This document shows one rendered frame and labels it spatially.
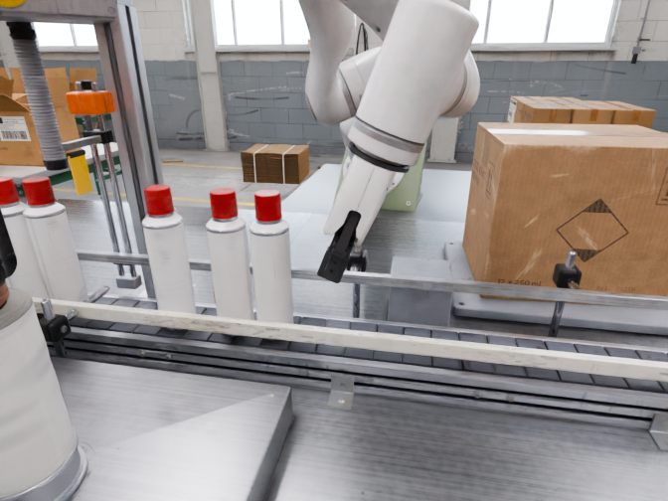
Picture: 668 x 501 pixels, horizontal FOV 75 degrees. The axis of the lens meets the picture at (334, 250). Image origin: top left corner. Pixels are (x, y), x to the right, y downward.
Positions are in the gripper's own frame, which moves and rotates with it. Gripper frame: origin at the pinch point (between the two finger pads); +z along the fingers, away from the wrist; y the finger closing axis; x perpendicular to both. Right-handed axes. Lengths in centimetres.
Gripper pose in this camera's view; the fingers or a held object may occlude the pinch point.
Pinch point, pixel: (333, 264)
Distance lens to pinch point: 56.7
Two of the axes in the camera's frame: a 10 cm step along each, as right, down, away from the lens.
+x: 9.2, 3.9, -0.1
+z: -3.4, 8.3, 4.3
